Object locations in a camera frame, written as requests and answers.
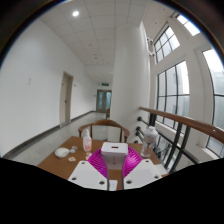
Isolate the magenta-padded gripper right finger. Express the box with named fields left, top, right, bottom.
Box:
left=121, top=146, right=164, bottom=191

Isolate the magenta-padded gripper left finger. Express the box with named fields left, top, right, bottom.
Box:
left=67, top=148, right=109, bottom=191

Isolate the white charger block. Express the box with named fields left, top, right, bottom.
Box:
left=100, top=142, right=130, bottom=171

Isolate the clear plastic water bottle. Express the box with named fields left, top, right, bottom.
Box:
left=140, top=125, right=159, bottom=159

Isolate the white spray bottle orange label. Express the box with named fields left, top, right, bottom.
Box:
left=81, top=128, right=93, bottom=153

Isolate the white computer mouse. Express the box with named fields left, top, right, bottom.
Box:
left=54, top=147, right=71, bottom=159

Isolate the brown wooden chair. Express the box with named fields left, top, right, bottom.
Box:
left=77, top=119, right=131, bottom=144

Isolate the black railing with wooden handrail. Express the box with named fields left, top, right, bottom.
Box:
left=134, top=106, right=224, bottom=175

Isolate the glass double door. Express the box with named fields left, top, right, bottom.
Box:
left=95, top=88, right=113, bottom=114

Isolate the beige single door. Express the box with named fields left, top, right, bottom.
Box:
left=59, top=70, right=75, bottom=127

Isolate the tall black-framed window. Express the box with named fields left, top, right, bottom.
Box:
left=155, top=60, right=191, bottom=130

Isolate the arched black-framed window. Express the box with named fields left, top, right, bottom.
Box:
left=152, top=25, right=181, bottom=65

